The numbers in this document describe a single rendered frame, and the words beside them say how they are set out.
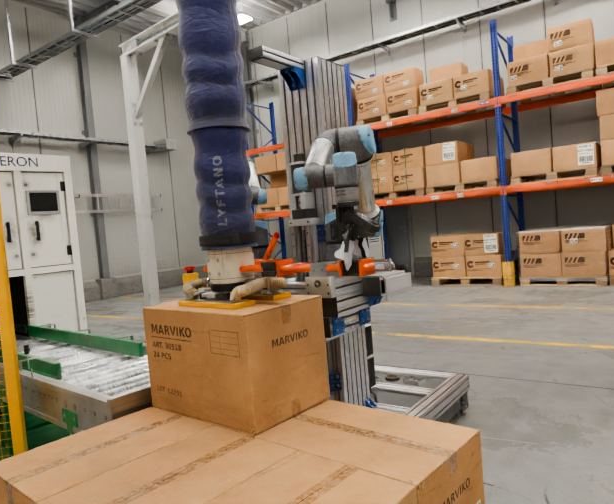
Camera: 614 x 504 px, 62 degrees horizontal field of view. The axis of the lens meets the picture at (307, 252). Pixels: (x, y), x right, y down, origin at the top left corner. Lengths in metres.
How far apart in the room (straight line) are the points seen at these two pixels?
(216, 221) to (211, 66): 0.55
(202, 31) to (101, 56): 11.45
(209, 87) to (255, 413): 1.15
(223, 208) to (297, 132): 0.87
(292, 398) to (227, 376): 0.25
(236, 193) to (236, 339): 0.54
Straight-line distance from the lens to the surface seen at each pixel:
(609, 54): 8.82
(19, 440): 2.93
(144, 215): 5.54
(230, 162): 1.93
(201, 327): 1.86
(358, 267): 1.56
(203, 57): 2.01
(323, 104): 2.61
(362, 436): 1.71
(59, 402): 2.65
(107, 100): 13.18
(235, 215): 1.91
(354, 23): 12.06
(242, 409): 1.80
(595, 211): 9.93
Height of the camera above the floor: 1.21
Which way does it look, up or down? 3 degrees down
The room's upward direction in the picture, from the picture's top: 5 degrees counter-clockwise
